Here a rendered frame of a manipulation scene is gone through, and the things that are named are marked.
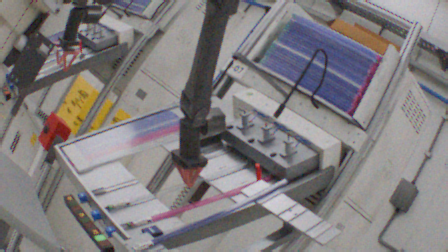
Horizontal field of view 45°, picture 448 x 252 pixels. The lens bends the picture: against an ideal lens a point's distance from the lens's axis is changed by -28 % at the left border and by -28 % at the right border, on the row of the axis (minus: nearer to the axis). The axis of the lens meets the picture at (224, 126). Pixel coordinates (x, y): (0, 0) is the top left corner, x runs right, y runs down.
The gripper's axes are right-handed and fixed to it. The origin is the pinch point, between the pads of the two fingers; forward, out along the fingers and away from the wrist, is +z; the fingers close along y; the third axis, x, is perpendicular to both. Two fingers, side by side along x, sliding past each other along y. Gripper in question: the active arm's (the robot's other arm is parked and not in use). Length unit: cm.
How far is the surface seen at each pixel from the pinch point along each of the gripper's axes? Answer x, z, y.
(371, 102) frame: -53, -24, -23
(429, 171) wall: -180, 56, 21
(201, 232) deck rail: 9.3, 3.9, -21.1
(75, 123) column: -73, 105, 294
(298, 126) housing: -36.8, -11.3, -2.6
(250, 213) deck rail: -6.6, 1.7, -21.2
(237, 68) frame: -46, -14, 43
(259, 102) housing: -37.3, -11.4, 18.5
